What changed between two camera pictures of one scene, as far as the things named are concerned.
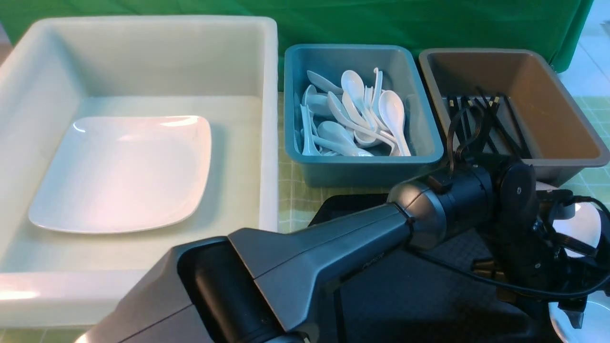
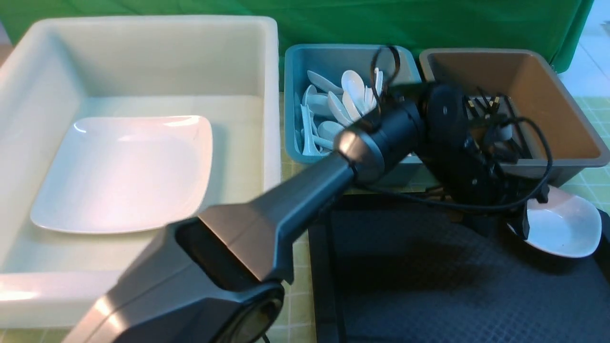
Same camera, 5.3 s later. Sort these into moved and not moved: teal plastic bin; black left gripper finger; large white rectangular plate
Moved: black left gripper finger
Not moved: large white rectangular plate; teal plastic bin
